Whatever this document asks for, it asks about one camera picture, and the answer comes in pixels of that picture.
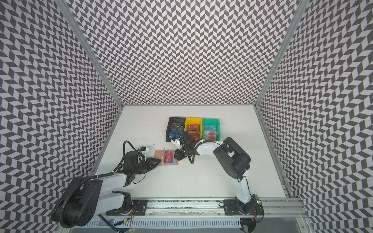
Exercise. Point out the dark card in black bin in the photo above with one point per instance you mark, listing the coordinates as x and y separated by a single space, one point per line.
177 126

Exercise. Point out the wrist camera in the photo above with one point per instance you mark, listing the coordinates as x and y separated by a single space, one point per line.
176 142
143 150

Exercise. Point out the red card in yellow bin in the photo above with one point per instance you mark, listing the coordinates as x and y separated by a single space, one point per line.
194 127

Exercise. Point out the green plastic bin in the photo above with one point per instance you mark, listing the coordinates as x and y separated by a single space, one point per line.
210 121

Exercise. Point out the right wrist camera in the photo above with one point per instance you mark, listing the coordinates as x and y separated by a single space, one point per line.
176 142

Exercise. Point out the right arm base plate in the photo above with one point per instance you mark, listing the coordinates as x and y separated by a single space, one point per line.
234 207

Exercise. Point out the teal card in green bin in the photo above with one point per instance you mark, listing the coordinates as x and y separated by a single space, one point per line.
210 128

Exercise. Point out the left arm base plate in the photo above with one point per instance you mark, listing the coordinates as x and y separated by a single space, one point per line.
129 208

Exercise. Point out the black plastic bin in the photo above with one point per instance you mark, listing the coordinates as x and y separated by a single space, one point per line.
173 120

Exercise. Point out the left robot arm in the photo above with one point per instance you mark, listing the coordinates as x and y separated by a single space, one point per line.
87 197

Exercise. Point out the yellow plastic bin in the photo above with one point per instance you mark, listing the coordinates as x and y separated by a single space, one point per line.
190 120

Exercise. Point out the blue card in black bin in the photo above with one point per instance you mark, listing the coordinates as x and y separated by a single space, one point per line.
174 134

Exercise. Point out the red white card green bin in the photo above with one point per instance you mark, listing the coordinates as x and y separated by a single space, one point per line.
210 135

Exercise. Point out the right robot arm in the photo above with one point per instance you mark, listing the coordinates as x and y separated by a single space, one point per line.
234 161

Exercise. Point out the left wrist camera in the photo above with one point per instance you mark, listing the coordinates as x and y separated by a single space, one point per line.
143 150

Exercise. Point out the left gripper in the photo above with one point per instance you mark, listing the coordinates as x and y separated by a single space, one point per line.
150 161

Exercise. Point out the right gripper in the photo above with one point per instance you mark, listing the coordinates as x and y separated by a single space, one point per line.
179 157

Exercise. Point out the red credit card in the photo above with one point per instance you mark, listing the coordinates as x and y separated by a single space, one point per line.
169 157

